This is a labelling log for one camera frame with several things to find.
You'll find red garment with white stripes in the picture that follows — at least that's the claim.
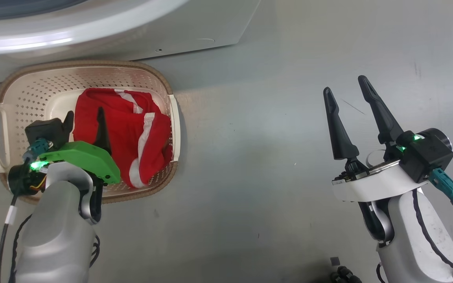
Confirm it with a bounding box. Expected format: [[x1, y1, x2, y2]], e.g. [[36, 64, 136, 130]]
[[72, 87, 173, 189]]

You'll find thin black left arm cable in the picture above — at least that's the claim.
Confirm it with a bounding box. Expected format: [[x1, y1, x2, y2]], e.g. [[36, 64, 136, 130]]
[[8, 214, 35, 283]]

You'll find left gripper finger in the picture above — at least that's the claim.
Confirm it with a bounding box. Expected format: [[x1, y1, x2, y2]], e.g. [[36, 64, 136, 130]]
[[62, 111, 75, 144], [94, 107, 112, 155]]

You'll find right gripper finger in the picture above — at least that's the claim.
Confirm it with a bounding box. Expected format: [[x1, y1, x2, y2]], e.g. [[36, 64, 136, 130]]
[[323, 87, 360, 161], [357, 75, 405, 146]]

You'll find cream perforated laundry basket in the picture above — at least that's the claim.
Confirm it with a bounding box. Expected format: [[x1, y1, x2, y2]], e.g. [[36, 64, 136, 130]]
[[0, 60, 180, 205]]

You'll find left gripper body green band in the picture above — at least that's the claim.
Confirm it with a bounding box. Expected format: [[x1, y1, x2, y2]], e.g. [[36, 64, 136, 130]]
[[7, 141, 121, 196]]

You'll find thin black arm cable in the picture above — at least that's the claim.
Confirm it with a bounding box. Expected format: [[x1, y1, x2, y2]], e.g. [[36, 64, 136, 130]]
[[411, 189, 453, 276], [8, 214, 35, 283]]

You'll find white front-load washing machine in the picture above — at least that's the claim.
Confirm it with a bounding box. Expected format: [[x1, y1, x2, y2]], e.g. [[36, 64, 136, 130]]
[[0, 0, 260, 87]]

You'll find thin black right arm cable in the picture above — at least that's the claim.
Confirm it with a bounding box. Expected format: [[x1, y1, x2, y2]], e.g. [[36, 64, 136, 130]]
[[411, 189, 453, 276]]

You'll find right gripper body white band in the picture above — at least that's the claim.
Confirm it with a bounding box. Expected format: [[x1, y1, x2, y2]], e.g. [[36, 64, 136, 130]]
[[332, 151, 431, 202]]

